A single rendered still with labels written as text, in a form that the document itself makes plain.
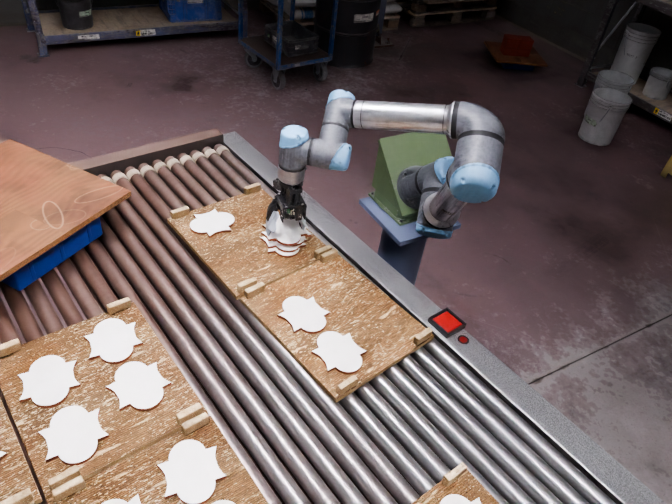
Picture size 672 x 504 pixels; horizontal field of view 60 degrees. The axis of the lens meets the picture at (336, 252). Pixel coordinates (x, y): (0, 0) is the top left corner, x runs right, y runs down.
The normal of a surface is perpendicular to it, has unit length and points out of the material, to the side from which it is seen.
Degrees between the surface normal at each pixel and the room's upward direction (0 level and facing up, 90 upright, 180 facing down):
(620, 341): 0
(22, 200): 0
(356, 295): 0
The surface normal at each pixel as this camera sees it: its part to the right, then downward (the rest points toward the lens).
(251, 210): 0.11, -0.76
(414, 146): 0.44, -0.12
